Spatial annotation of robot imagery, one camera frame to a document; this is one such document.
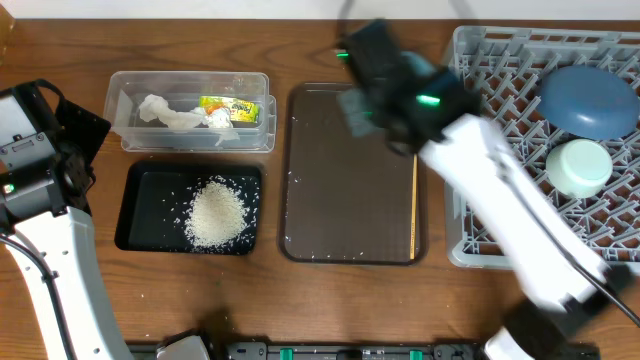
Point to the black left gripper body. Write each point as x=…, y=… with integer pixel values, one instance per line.
x=66, y=160

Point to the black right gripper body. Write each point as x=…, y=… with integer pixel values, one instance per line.
x=382, y=122

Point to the white tissue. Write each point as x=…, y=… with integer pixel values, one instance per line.
x=157, y=108

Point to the pile of rice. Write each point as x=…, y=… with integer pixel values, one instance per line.
x=219, y=214

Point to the yellow snack wrapper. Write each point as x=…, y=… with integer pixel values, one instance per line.
x=234, y=109

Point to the dark blue plate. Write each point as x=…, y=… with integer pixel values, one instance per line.
x=588, y=102

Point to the light green bowl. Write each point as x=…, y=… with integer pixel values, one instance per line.
x=579, y=168

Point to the light blue bowl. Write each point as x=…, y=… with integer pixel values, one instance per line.
x=416, y=66

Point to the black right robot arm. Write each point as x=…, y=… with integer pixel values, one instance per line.
x=565, y=283

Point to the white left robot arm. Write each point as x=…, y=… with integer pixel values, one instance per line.
x=46, y=221

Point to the grey dishwasher rack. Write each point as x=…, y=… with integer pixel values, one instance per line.
x=506, y=65

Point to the wooden chopstick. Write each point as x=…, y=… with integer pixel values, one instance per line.
x=414, y=200

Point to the clear plastic bin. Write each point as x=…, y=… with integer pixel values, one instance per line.
x=182, y=89

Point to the black plastic tray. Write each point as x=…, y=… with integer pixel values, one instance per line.
x=159, y=198

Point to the brown serving tray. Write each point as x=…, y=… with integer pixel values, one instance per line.
x=347, y=199

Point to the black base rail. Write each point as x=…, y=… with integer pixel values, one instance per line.
x=262, y=351

